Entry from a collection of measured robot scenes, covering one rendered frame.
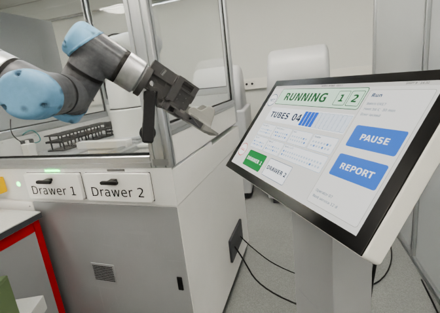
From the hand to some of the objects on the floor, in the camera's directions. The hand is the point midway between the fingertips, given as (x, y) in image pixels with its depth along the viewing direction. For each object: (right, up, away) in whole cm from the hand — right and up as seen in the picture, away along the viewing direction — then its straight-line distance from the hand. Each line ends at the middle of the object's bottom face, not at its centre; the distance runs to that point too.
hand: (209, 133), depth 68 cm
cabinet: (-37, -91, +110) cm, 147 cm away
